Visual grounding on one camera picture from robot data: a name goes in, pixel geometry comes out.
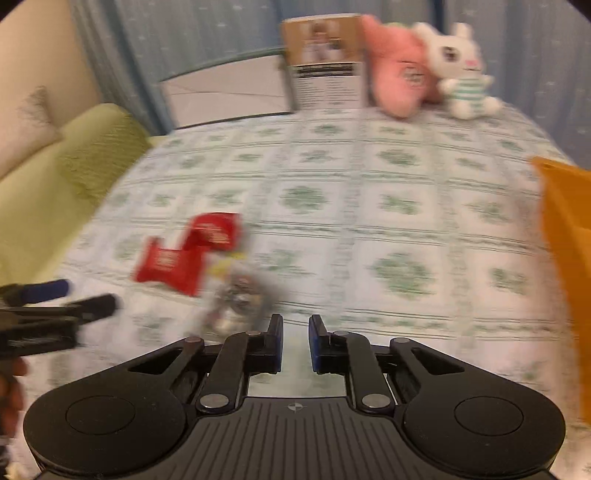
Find tan product box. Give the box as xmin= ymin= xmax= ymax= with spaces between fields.
xmin=280 ymin=15 xmax=370 ymax=112

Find green zigzag cushion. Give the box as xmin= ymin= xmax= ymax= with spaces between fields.
xmin=57 ymin=117 xmax=153 ymax=204

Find blue star curtain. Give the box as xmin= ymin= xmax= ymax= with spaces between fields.
xmin=438 ymin=0 xmax=591 ymax=163
xmin=69 ymin=0 xmax=445 ymax=136

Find person's left hand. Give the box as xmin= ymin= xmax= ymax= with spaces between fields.
xmin=0 ymin=357 xmax=27 ymax=438

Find white embroidered cushion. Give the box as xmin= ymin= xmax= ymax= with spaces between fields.
xmin=0 ymin=85 xmax=64 ymax=179

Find large red snack packet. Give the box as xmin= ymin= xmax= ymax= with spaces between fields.
xmin=133 ymin=236 xmax=209 ymax=297

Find orange plastic basket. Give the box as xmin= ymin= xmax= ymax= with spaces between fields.
xmin=529 ymin=156 xmax=591 ymax=418

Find pink plush toy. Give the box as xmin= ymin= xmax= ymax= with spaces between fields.
xmin=360 ymin=14 xmax=445 ymax=122

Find large white cardboard box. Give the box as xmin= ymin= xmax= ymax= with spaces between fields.
xmin=157 ymin=50 xmax=294 ymax=130

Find light green sofa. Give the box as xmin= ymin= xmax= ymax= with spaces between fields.
xmin=0 ymin=102 xmax=156 ymax=284

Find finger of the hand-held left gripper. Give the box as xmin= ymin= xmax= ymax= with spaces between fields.
xmin=0 ymin=278 xmax=74 ymax=307
xmin=65 ymin=294 xmax=118 ymax=321

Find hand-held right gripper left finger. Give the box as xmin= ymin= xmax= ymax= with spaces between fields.
xmin=126 ymin=313 xmax=284 ymax=417

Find white rabbit plush toy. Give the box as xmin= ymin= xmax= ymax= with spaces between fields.
xmin=412 ymin=21 xmax=505 ymax=121

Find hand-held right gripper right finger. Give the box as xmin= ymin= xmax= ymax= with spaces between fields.
xmin=308 ymin=313 xmax=468 ymax=415

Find green floral tablecloth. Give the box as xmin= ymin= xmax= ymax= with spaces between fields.
xmin=0 ymin=99 xmax=591 ymax=464

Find clear snack packet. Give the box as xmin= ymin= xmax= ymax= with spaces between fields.
xmin=193 ymin=257 xmax=279 ymax=339

